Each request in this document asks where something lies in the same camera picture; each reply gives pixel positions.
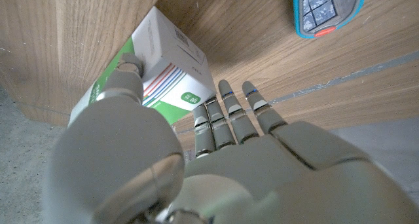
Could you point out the grey tape outline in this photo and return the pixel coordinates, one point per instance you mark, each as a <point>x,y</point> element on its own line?
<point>343,78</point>

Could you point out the green white package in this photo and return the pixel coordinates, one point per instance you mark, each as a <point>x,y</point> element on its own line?
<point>167,44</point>

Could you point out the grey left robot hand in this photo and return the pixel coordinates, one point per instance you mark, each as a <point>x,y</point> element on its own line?
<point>262,184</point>

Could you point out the teal TV remote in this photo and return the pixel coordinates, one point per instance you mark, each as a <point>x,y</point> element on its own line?
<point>324,11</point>

